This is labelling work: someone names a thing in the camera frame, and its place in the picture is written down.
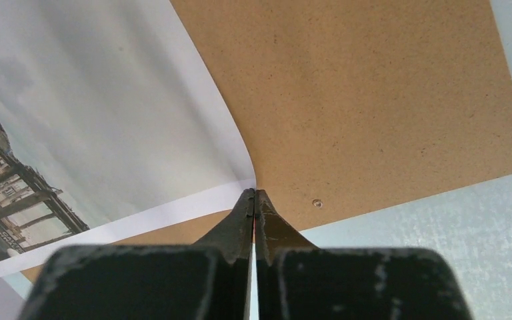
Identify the printed photo with white border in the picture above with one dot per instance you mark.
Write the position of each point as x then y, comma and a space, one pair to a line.
112, 103

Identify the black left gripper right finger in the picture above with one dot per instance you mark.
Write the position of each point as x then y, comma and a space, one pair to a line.
298, 280

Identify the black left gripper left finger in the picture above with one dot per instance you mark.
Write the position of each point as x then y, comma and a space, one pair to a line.
208, 279

